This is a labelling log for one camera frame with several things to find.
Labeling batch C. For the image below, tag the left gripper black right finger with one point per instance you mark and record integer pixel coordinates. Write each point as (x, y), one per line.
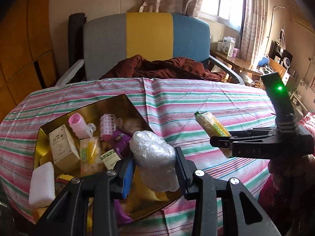
(184, 171)

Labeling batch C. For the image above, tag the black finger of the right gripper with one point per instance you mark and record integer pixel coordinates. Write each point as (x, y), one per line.
(225, 142)

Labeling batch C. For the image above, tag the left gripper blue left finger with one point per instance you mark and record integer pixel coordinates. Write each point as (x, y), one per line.
(125, 170)

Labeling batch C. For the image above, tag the yellow green cracker packet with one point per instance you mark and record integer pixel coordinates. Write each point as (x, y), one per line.
(211, 124)

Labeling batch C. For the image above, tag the clear plastic bag wad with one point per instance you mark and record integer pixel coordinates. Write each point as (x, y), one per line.
(156, 161)

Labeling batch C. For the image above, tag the pink hair roller with clip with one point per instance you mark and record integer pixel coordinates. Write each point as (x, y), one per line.
(107, 126)

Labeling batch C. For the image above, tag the beige ointment box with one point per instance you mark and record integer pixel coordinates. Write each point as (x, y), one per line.
(64, 151)

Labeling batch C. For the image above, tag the pink hair roller end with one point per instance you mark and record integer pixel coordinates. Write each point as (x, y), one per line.
(79, 126)

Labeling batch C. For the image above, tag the person right hand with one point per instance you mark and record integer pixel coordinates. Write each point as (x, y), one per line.
(292, 171)

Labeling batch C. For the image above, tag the green beige medicine box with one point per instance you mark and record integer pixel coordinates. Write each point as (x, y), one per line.
(110, 158)

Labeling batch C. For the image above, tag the purple snack packet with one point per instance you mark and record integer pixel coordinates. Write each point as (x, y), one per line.
(120, 143)

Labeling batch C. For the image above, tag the picture snack packet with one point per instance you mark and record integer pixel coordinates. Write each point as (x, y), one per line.
(131, 125)

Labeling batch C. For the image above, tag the gold tin box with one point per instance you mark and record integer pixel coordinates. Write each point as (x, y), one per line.
(141, 201)

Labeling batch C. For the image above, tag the striped pink green tablecloth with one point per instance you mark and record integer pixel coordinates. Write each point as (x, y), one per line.
(168, 106)

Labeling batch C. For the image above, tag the wooden side desk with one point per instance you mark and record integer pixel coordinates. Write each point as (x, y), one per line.
(237, 64)

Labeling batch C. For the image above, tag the white foam block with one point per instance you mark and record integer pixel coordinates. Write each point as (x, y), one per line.
(42, 187)

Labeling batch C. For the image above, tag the white boxes on desk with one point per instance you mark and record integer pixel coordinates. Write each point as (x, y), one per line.
(227, 46)

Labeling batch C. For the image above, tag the dark red jacket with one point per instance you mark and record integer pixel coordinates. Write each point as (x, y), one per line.
(175, 68)

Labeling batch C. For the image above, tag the grey yellow blue chair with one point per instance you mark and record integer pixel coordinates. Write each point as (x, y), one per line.
(155, 36)

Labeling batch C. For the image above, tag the beige curtain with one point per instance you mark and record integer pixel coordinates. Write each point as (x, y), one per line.
(248, 17)

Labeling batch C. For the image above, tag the orange wooden wardrobe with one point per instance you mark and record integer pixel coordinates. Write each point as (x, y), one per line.
(27, 57)

